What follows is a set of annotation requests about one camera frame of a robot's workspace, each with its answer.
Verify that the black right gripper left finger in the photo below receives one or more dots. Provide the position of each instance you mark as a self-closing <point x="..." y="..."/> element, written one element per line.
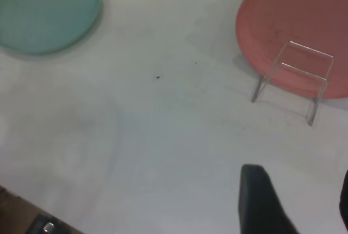
<point x="258" y="206"/>

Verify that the pink round plate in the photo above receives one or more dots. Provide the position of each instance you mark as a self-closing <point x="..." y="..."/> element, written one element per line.
<point x="293" y="16"/>

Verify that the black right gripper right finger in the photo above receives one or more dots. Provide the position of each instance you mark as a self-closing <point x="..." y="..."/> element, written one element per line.
<point x="344" y="201"/>

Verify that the green round plate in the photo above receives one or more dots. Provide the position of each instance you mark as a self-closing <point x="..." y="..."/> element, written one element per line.
<point x="46" y="13"/>

